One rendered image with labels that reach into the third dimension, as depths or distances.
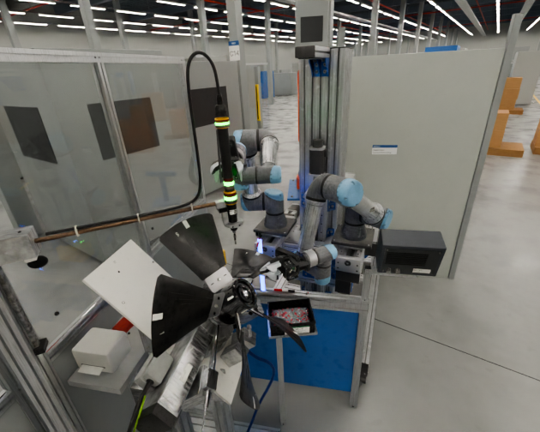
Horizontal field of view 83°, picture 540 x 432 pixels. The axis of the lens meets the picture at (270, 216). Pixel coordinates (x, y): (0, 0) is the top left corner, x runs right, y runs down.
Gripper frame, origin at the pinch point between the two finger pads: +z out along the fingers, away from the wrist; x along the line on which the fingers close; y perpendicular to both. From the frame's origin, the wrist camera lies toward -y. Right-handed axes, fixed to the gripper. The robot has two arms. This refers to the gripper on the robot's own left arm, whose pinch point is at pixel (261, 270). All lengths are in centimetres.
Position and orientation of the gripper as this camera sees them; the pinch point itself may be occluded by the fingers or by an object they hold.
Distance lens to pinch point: 131.3
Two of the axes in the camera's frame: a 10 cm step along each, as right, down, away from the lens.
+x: 0.1, 8.5, 5.2
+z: -9.0, 2.3, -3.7
